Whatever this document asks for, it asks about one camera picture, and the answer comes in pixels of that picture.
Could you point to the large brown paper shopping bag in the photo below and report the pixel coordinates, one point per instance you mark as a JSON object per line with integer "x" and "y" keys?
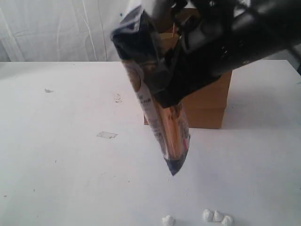
{"x": 204, "y": 108}

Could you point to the spaghetti packet dark blue ends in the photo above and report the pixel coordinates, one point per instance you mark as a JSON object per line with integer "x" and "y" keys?
{"x": 138, "y": 45}

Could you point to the clear tape piece on table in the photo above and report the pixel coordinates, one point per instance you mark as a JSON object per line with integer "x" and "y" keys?
{"x": 106, "y": 135}

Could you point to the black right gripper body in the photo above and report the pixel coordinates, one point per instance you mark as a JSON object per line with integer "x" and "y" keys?
{"x": 186, "y": 67}

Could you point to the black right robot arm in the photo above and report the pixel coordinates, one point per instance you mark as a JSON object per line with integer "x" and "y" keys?
{"x": 259, "y": 29}

